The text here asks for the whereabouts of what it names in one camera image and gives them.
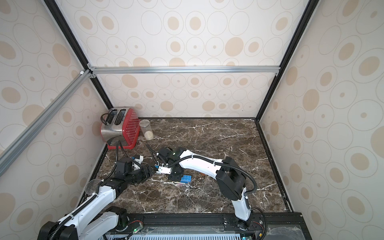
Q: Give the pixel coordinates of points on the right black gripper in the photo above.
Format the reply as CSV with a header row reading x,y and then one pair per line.
x,y
176,173

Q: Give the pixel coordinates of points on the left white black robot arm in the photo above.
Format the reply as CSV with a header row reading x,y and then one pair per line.
x,y
85,223

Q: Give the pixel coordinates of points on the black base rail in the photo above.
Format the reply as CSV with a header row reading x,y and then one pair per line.
x,y
261,226

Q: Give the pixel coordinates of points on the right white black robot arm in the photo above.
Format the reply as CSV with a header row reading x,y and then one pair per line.
x,y
234,183

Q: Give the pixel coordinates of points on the horizontal aluminium back rail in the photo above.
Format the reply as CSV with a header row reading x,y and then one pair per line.
x,y
186,70

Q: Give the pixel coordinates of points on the clear glass with powder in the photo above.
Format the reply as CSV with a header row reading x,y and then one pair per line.
x,y
146,129

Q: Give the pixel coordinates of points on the left aluminium side rail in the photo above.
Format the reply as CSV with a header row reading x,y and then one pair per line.
x,y
25,138

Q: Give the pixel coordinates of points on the red silver toaster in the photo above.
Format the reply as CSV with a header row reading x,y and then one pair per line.
x,y
120,125

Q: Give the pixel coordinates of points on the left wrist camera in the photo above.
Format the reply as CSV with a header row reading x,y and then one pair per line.
x,y
138,158

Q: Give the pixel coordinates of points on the clear plastic cup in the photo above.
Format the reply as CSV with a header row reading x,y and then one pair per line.
x,y
92,187

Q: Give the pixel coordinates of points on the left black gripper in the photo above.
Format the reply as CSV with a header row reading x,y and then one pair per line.
x,y
146,174

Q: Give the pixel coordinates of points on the light blue lego brick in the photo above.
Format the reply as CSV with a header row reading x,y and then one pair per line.
x,y
186,179

